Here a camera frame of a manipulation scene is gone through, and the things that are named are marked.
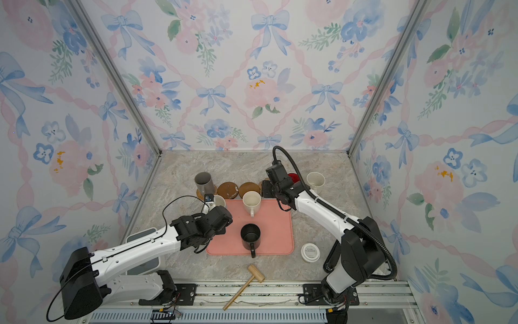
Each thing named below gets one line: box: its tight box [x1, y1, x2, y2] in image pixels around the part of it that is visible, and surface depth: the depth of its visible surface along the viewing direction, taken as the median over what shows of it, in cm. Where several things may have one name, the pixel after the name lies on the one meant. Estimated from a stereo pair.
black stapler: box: [323, 238, 342, 273], surface depth 81 cm
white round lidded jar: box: [300, 243, 321, 263], surface depth 79 cm
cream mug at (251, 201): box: [242, 190, 262, 218], surface depth 92 cm
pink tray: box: [206, 199, 295, 256], surface depth 88 cm
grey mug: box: [194, 171, 216, 196], surface depth 95 cm
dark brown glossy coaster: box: [217, 181, 239, 200], surface depth 105 cm
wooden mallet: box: [222, 264, 266, 311], surface depth 78 cm
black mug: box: [240, 223, 262, 259], surface depth 83 cm
